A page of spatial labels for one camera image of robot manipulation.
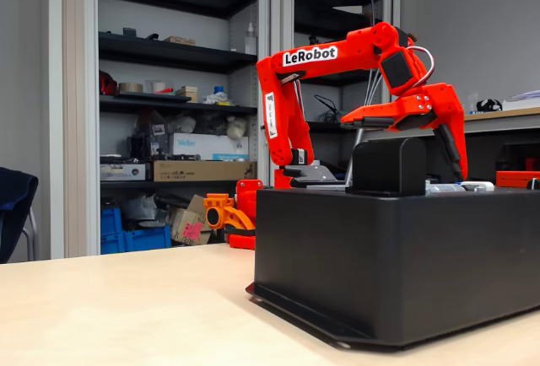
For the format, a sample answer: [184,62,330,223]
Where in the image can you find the black white headset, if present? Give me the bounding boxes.
[476,98,503,113]

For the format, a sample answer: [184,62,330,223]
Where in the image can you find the white black probe plug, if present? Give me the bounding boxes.
[459,180,495,193]

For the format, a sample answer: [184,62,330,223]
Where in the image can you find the metal coat stand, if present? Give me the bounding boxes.
[343,0,419,186]

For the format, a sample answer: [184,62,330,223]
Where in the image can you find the wooden top desk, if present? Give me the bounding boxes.
[364,106,540,143]

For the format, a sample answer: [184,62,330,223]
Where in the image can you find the black rounded probe holder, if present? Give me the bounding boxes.
[346,137,427,197]

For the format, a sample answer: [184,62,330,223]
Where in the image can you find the red display module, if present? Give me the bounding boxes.
[495,170,540,190]

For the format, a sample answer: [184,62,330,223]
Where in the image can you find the white paper stack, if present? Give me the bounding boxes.
[504,89,540,110]

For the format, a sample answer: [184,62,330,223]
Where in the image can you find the grey hinged door plate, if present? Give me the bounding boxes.
[305,183,351,192]

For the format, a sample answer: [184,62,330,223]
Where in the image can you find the grey metal shelf cabinet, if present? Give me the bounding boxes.
[41,0,271,260]
[269,0,402,164]

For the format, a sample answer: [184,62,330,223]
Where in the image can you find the black task board box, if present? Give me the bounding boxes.
[246,188,540,350]

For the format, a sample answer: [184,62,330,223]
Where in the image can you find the clear plastic bottle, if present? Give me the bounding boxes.
[244,22,257,55]

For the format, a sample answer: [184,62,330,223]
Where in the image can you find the white crumpled cloth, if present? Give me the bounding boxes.
[202,90,235,106]

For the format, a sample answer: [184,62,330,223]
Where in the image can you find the white Weller box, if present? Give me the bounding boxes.
[168,132,249,161]

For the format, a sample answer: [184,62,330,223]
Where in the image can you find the small wooden box stack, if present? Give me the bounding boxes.
[175,85,198,104]

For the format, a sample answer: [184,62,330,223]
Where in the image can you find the long brown cardboard box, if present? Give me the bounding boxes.
[152,159,258,182]

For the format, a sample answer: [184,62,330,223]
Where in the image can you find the cardboard box pink sticker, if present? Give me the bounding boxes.
[170,207,212,245]

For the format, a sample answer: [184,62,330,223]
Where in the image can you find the clear tape roll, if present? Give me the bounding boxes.
[145,80,174,95]

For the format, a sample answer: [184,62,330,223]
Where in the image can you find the blue plastic crate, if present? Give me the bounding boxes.
[100,207,124,256]
[121,224,172,254]

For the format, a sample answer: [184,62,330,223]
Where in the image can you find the grey box round sticker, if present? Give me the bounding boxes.
[100,163,147,181]

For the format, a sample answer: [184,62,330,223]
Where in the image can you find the red shiny object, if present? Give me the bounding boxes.
[99,69,119,96]

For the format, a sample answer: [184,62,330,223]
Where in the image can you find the dark blue chair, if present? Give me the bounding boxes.
[0,166,39,264]

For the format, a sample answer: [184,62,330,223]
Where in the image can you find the white red servo cable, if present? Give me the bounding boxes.
[406,45,436,89]

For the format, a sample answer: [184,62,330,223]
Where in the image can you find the metal chair frame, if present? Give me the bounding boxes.
[20,207,41,261]

